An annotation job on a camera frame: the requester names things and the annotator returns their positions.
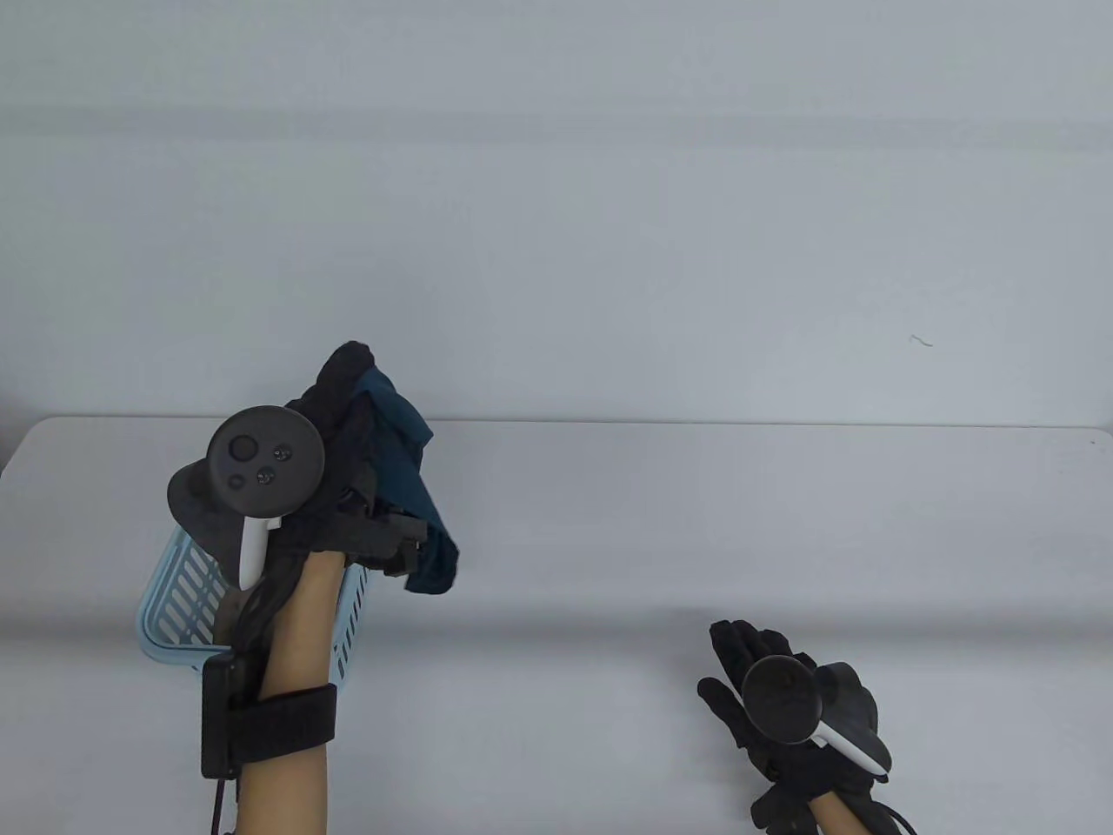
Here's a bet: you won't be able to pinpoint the person's right hand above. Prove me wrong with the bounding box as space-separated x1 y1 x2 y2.
697 619 879 798

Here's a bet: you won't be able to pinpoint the person's left hand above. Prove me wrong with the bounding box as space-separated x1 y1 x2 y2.
283 342 379 559

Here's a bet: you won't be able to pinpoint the dark teal cloth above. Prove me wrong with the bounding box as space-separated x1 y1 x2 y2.
352 365 463 598

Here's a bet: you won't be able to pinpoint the person's left forearm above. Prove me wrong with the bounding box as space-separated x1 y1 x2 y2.
233 551 350 835

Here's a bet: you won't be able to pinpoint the person's right forearm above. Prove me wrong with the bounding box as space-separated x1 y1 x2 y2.
809 790 873 835

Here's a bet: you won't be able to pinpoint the dark grey right controller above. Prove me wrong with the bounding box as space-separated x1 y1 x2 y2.
740 654 893 780

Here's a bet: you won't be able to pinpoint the dark grey controller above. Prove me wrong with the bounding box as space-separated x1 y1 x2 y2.
740 654 893 780
167 404 328 589

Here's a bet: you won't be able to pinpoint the dark grey left controller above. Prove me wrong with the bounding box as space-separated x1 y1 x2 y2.
167 404 328 589

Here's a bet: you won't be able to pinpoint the light blue plastic basket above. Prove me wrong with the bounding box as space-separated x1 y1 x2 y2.
135 520 381 685

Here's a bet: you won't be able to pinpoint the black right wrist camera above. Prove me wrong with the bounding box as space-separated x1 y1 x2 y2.
750 777 823 833

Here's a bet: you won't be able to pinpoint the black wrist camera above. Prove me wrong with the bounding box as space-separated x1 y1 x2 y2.
750 777 823 833
339 492 429 578

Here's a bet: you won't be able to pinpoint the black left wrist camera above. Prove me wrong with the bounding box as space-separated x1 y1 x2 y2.
339 492 429 578

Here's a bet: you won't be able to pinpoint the black forearm strap with box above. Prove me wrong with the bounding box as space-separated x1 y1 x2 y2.
201 652 339 780

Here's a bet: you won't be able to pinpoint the dark cable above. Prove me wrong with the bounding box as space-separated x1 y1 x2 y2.
207 777 243 835

